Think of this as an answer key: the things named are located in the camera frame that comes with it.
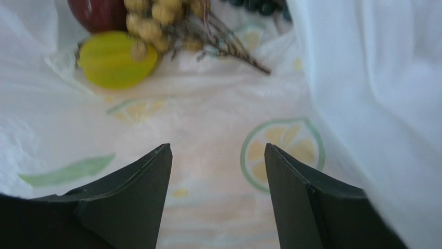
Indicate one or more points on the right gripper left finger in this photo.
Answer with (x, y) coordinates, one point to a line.
(121, 210)

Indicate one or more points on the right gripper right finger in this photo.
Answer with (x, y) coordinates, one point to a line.
(314, 210)

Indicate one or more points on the white plastic bag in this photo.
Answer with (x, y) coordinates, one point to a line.
(355, 92)

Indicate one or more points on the fake green starfruit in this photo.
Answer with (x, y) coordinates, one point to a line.
(114, 60)

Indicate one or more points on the fake dark red plum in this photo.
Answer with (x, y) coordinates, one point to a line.
(99, 15)

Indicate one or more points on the fake black grapes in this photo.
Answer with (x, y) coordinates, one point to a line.
(265, 8)

